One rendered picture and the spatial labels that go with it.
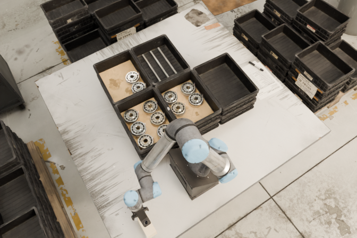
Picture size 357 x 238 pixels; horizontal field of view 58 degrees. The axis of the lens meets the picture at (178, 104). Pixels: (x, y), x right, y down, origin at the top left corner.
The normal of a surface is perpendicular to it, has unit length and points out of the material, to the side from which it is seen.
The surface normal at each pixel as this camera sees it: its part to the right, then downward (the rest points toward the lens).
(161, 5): -0.04, -0.53
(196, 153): 0.32, 0.63
